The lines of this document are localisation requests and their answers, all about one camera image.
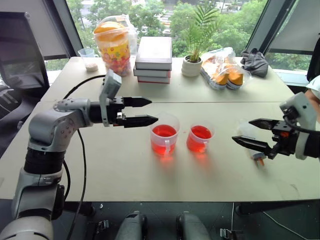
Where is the grey rounded robot leg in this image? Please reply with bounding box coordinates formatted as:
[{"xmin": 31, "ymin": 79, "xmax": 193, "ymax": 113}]
[
  {"xmin": 114, "ymin": 210, "xmax": 149, "ymax": 240},
  {"xmin": 175, "ymin": 211, "xmax": 211, "ymax": 240}
]

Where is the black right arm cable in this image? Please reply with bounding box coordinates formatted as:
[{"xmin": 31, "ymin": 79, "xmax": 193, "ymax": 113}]
[{"xmin": 282, "ymin": 113, "xmax": 316, "ymax": 134}]

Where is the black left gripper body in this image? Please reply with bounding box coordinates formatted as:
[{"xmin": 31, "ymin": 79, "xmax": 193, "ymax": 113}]
[{"xmin": 108, "ymin": 96, "xmax": 127, "ymax": 128}]

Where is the white book red edge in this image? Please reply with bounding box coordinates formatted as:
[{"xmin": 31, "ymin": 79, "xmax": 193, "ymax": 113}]
[{"xmin": 136, "ymin": 75, "xmax": 172, "ymax": 85}]

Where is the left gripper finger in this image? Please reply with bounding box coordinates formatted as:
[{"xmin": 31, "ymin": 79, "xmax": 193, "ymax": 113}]
[
  {"xmin": 123, "ymin": 114, "xmax": 159, "ymax": 129},
  {"xmin": 123, "ymin": 96, "xmax": 153, "ymax": 108}
]

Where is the cup red liquid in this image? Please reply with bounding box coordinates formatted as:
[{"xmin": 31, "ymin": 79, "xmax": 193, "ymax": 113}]
[
  {"xmin": 149, "ymin": 112, "xmax": 181, "ymax": 158},
  {"xmin": 185, "ymin": 124, "xmax": 216, "ymax": 154}
]

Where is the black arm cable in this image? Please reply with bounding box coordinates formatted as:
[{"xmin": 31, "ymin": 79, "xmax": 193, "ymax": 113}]
[
  {"xmin": 282, "ymin": 113, "xmax": 316, "ymax": 134},
  {"xmin": 62, "ymin": 74, "xmax": 106, "ymax": 240}
]

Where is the person in white shirt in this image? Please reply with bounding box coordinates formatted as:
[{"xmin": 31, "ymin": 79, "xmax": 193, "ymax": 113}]
[{"xmin": 305, "ymin": 74, "xmax": 320, "ymax": 121}]

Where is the bagged candy jar orange lid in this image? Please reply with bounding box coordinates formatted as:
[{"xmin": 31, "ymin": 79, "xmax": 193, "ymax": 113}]
[{"xmin": 92, "ymin": 14, "xmax": 138, "ymax": 78}]

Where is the thin white book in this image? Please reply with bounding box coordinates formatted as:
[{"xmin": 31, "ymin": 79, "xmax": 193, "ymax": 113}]
[{"xmin": 132, "ymin": 66, "xmax": 172, "ymax": 79}]

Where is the white floor cable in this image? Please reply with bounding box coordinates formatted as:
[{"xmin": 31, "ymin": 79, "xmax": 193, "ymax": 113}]
[{"xmin": 261, "ymin": 210, "xmax": 309, "ymax": 240}]

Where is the black office chair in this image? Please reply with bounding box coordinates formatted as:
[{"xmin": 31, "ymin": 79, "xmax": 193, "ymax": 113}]
[{"xmin": 0, "ymin": 83, "xmax": 42, "ymax": 157}]

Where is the clear measuring cup white powder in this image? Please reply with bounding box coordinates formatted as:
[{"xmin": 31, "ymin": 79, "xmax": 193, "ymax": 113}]
[{"xmin": 77, "ymin": 47, "xmax": 99, "ymax": 73}]

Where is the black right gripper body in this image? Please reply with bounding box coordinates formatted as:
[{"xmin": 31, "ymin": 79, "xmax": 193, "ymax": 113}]
[{"xmin": 270, "ymin": 120, "xmax": 300, "ymax": 157}]

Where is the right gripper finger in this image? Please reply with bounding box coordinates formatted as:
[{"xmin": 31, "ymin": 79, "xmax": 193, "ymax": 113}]
[
  {"xmin": 248, "ymin": 118, "xmax": 286, "ymax": 131},
  {"xmin": 231, "ymin": 135, "xmax": 276, "ymax": 160}
]

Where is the grey crumpled cloth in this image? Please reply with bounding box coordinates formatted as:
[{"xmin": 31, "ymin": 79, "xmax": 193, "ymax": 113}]
[{"xmin": 240, "ymin": 47, "xmax": 270, "ymax": 78}]

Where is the large white book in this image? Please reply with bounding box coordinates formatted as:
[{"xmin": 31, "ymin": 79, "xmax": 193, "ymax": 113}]
[{"xmin": 134, "ymin": 36, "xmax": 174, "ymax": 72}]

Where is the black monitor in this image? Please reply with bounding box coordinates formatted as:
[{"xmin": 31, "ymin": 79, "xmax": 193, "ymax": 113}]
[{"xmin": 0, "ymin": 11, "xmax": 51, "ymax": 91}]

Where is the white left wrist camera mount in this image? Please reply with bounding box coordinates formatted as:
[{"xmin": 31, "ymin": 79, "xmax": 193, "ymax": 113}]
[{"xmin": 98, "ymin": 69, "xmax": 123, "ymax": 127}]

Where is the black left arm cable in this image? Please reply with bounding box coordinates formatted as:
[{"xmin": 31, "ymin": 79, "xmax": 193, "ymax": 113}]
[{"xmin": 62, "ymin": 74, "xmax": 106, "ymax": 240}]

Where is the green plant in white pot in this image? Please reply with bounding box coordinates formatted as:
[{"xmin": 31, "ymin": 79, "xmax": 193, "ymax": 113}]
[{"xmin": 181, "ymin": 2, "xmax": 222, "ymax": 78}]

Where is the black table foot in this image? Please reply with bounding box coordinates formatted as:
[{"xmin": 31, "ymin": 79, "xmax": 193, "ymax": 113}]
[{"xmin": 234, "ymin": 199, "xmax": 312, "ymax": 217}]

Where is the metal strap buckle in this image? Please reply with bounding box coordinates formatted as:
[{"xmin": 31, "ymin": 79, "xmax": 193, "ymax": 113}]
[
  {"xmin": 95, "ymin": 219, "xmax": 110, "ymax": 235},
  {"xmin": 219, "ymin": 227, "xmax": 234, "ymax": 240}
]

